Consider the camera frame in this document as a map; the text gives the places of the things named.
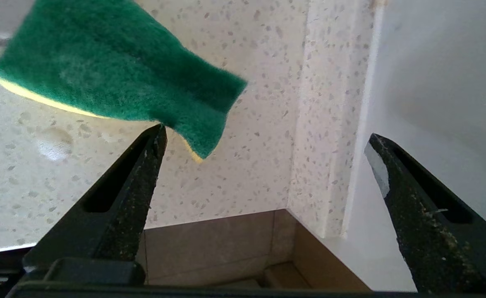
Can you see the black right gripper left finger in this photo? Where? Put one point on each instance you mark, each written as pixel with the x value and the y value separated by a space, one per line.
pixel 110 223

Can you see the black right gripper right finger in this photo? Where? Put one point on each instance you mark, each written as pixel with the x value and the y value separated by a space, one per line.
pixel 441 248

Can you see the green and yellow sponge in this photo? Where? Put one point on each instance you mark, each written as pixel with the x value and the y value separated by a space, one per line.
pixel 114 74

